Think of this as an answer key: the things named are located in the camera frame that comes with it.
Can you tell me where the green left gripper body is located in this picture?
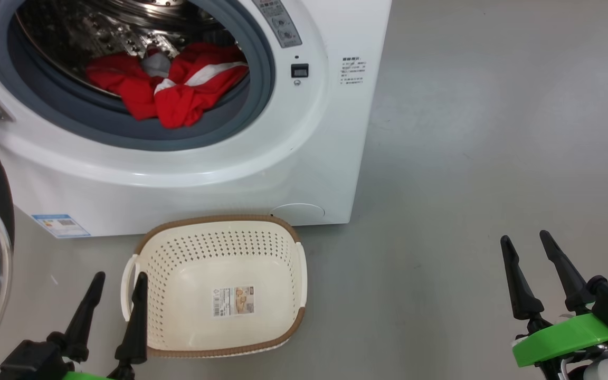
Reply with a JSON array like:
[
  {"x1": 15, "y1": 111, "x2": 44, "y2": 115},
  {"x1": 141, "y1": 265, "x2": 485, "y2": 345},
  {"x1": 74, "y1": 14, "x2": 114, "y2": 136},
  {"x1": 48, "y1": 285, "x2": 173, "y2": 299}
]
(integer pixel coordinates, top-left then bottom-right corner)
[{"x1": 61, "y1": 364, "x2": 136, "y2": 380}]

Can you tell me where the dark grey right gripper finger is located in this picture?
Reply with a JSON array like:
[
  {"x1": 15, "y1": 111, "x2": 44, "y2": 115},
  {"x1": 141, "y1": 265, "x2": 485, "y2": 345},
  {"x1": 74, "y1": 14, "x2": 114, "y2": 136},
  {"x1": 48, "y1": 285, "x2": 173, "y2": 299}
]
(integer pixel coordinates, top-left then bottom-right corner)
[
  {"x1": 500, "y1": 235, "x2": 545, "y2": 321},
  {"x1": 539, "y1": 230, "x2": 595, "y2": 312}
]

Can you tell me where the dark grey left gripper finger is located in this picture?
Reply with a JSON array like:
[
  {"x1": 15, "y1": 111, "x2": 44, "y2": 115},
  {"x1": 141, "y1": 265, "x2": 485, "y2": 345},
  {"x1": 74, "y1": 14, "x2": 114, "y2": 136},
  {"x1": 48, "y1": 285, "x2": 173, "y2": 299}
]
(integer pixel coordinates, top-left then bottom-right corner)
[
  {"x1": 63, "y1": 271, "x2": 107, "y2": 363},
  {"x1": 114, "y1": 272, "x2": 149, "y2": 366}
]

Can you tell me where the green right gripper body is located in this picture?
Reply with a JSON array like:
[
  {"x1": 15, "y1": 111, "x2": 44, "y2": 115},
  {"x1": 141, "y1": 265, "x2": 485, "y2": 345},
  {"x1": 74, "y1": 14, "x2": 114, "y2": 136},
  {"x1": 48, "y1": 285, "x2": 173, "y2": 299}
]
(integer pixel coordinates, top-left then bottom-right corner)
[{"x1": 512, "y1": 313, "x2": 608, "y2": 380}]

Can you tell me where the red and white garment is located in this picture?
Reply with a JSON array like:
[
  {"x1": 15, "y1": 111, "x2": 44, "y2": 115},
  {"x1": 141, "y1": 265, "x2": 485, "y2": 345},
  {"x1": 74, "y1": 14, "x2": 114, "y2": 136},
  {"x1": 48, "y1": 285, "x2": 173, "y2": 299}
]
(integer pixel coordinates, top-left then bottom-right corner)
[{"x1": 85, "y1": 42, "x2": 249, "y2": 129}]

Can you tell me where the cream perforated laundry basket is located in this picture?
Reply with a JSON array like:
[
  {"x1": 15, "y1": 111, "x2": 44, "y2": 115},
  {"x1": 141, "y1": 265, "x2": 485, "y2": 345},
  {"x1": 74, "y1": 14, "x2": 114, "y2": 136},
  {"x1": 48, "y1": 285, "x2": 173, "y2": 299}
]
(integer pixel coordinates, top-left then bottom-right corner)
[{"x1": 120, "y1": 214, "x2": 308, "y2": 358}]

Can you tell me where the printed food package label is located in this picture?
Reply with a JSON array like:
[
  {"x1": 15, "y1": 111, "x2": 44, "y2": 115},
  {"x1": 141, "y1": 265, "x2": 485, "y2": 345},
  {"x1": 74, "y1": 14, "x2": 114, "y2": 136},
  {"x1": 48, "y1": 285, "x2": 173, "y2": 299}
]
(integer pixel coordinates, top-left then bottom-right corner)
[{"x1": 212, "y1": 286, "x2": 255, "y2": 317}]

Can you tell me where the white front-load washing machine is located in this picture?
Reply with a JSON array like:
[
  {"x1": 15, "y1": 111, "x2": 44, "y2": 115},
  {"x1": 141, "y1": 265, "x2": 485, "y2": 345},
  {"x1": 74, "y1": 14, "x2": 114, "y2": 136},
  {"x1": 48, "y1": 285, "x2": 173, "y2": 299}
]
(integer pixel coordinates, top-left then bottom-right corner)
[{"x1": 0, "y1": 0, "x2": 393, "y2": 239}]

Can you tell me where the stainless steel washing machine drum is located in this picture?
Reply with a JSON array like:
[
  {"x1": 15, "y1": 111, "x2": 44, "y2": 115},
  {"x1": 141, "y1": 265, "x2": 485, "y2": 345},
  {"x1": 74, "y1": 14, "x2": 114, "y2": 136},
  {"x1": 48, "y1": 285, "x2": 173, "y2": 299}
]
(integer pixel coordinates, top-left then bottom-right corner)
[{"x1": 15, "y1": 0, "x2": 241, "y2": 98}]

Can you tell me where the blue energy label sticker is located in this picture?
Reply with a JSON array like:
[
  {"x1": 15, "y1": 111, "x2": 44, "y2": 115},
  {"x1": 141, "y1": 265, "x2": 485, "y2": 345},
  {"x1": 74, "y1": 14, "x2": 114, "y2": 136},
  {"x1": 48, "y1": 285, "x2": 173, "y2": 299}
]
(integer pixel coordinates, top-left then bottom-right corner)
[{"x1": 31, "y1": 214, "x2": 91, "y2": 239}]

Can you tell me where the round white filter cover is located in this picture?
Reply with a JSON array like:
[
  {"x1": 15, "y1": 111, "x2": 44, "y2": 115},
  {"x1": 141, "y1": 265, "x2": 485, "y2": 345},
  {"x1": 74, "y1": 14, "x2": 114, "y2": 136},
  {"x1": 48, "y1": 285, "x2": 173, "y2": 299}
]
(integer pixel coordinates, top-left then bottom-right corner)
[{"x1": 270, "y1": 203, "x2": 326, "y2": 225}]

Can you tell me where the grey warning label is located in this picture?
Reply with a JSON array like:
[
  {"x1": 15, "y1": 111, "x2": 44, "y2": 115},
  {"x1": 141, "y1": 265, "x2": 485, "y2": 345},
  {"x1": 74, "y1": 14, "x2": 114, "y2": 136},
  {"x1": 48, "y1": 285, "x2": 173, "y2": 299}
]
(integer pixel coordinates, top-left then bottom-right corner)
[{"x1": 254, "y1": 0, "x2": 303, "y2": 49}]

